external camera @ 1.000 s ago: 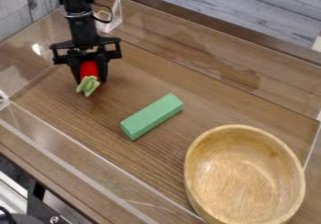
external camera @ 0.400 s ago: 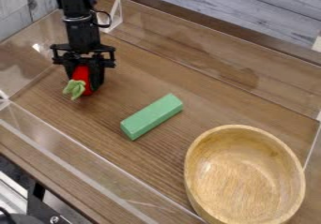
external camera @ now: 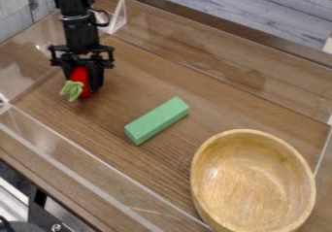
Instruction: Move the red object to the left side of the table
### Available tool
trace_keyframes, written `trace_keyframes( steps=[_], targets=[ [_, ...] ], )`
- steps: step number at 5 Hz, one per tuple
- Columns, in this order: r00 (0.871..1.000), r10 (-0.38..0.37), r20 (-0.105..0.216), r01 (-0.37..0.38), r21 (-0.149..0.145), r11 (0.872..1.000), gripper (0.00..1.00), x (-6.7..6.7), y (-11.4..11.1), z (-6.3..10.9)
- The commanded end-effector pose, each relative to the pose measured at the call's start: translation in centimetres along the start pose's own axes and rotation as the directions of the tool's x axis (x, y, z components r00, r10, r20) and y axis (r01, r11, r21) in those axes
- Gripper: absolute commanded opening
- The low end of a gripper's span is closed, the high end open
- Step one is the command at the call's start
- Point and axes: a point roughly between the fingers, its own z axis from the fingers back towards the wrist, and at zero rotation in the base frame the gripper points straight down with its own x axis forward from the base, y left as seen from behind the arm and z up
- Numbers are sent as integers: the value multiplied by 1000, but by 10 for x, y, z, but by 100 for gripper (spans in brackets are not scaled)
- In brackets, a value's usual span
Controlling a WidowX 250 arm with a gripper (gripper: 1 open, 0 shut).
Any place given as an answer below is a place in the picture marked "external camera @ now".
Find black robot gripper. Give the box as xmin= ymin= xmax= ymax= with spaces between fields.
xmin=48 ymin=14 xmax=115 ymax=93

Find red plush strawberry toy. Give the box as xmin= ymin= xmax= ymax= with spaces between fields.
xmin=60 ymin=66 xmax=92 ymax=102

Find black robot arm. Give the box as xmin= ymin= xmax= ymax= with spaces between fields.
xmin=48 ymin=0 xmax=115 ymax=98

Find green rectangular block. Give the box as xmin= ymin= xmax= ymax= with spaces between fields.
xmin=124 ymin=97 xmax=189 ymax=146

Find wooden bowl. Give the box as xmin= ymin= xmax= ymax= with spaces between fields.
xmin=189 ymin=129 xmax=316 ymax=232

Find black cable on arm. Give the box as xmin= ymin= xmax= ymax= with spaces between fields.
xmin=89 ymin=8 xmax=112 ymax=28

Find clear acrylic table enclosure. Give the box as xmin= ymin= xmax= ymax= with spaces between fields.
xmin=0 ymin=0 xmax=332 ymax=232

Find black table leg bracket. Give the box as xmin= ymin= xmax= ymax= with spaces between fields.
xmin=27 ymin=189 xmax=73 ymax=232

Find black cable lower left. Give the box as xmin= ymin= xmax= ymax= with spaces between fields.
xmin=0 ymin=215 xmax=17 ymax=232

